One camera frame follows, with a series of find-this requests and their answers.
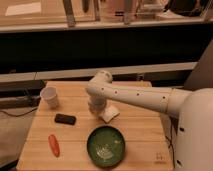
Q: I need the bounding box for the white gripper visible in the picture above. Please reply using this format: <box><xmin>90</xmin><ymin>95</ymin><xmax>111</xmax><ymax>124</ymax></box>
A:
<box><xmin>88</xmin><ymin>96</ymin><xmax>107</xmax><ymax>116</ymax></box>

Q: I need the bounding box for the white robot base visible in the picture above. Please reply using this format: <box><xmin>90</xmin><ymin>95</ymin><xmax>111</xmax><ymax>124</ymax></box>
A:
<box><xmin>174</xmin><ymin>88</ymin><xmax>213</xmax><ymax>171</ymax></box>

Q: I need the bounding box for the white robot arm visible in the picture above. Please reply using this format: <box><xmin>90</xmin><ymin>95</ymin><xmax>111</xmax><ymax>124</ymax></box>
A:
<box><xmin>86</xmin><ymin>70</ymin><xmax>191</xmax><ymax>118</ymax></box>

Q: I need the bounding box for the green ceramic bowl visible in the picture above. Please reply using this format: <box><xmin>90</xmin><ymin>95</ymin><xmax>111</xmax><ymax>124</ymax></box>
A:
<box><xmin>87</xmin><ymin>126</ymin><xmax>126</xmax><ymax>168</ymax></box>

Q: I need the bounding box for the black rectangular phone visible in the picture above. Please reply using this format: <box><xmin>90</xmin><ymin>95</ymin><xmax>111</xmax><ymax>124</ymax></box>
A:
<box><xmin>55</xmin><ymin>114</ymin><xmax>76</xmax><ymax>125</ymax></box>

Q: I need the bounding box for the white paper cup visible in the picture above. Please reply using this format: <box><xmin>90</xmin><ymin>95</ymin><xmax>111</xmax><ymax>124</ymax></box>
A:
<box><xmin>40</xmin><ymin>87</ymin><xmax>59</xmax><ymax>109</ymax></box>

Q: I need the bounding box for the orange carrot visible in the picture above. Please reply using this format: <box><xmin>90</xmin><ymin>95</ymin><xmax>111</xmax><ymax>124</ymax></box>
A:
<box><xmin>48</xmin><ymin>134</ymin><xmax>60</xmax><ymax>157</ymax></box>

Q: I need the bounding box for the black cable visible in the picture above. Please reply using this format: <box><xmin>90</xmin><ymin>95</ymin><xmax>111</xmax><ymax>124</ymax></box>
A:
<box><xmin>0</xmin><ymin>105</ymin><xmax>38</xmax><ymax>118</ymax></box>

